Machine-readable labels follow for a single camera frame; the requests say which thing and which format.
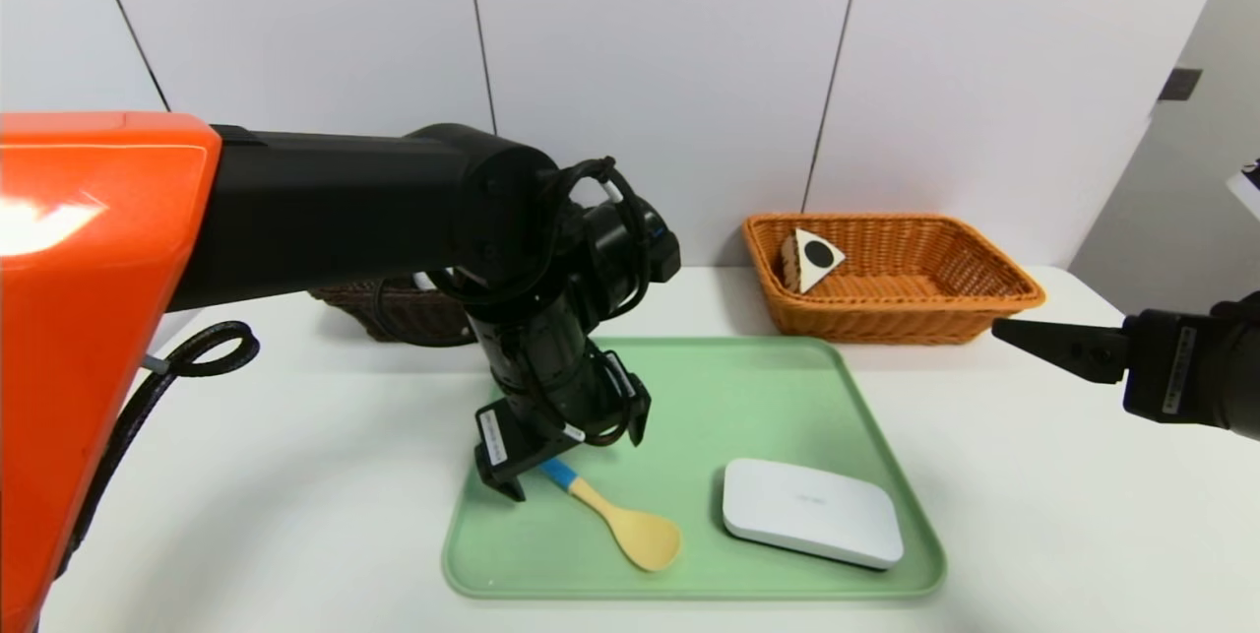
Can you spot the orange wicker basket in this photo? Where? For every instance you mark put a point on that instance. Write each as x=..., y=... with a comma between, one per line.
x=886, y=318

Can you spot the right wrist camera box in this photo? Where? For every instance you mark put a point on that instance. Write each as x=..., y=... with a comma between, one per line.
x=1245, y=190

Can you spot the blue and yellow spoon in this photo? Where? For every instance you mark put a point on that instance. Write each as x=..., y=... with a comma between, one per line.
x=645, y=537

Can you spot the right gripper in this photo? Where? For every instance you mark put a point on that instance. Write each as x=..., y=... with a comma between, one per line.
x=1165, y=369

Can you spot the chocolate blueberry cake slice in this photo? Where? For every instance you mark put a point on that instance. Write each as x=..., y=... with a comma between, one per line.
x=817, y=259

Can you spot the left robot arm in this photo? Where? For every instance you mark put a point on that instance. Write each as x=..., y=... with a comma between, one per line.
x=345, y=210

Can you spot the dark square wall fixture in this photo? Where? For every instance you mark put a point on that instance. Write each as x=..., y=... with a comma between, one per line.
x=1180, y=85

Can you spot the white rectangular case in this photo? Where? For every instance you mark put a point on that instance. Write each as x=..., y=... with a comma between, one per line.
x=812, y=513

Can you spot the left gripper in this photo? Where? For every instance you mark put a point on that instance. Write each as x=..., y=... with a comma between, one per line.
x=497, y=441

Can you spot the green plastic tray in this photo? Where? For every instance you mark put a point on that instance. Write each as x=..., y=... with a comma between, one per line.
x=768, y=416

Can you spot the dark brown wicker basket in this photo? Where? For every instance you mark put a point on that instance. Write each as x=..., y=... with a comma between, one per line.
x=394, y=318

